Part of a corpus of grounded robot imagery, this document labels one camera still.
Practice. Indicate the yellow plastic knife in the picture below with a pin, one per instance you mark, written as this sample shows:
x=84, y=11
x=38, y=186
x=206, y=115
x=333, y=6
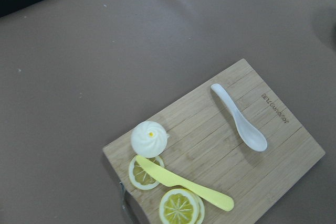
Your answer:
x=170, y=179

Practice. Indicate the lemon slice stack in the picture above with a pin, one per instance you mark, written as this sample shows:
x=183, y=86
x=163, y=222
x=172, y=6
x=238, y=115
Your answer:
x=181, y=206

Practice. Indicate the lemon slice near bun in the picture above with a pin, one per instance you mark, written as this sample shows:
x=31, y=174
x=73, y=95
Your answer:
x=139, y=178

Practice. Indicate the white ceramic spoon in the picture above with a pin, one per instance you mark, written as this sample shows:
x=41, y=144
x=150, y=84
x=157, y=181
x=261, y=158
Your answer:
x=252, y=137

